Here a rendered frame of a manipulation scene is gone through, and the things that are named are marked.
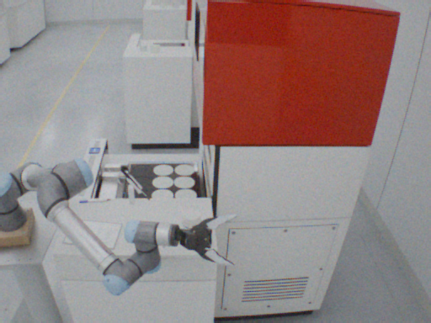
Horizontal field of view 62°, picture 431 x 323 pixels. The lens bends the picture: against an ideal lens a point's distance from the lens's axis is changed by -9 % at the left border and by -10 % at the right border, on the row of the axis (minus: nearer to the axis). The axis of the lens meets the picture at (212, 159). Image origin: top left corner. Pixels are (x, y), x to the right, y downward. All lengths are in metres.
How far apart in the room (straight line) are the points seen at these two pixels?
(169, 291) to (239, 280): 0.61
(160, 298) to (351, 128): 1.06
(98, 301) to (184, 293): 0.36
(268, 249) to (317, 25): 1.09
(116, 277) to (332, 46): 1.10
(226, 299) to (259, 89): 1.21
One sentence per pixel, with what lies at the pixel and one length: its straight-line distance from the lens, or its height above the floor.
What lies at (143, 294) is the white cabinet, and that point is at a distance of 1.64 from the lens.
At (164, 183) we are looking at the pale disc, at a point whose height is 0.90.
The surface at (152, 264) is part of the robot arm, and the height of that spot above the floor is 1.06.
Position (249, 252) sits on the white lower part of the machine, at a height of 0.62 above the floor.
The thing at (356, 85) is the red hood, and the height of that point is 1.50.
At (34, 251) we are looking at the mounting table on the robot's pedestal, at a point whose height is 0.82.
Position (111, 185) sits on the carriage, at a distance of 1.98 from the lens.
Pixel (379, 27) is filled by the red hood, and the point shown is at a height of 1.75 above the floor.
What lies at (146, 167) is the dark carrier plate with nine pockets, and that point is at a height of 0.90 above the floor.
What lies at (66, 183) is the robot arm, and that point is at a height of 1.24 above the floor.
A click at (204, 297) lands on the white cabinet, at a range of 1.66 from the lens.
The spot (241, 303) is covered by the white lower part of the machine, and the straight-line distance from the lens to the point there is 2.29.
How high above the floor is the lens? 2.01
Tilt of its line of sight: 32 degrees down
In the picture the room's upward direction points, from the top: 3 degrees clockwise
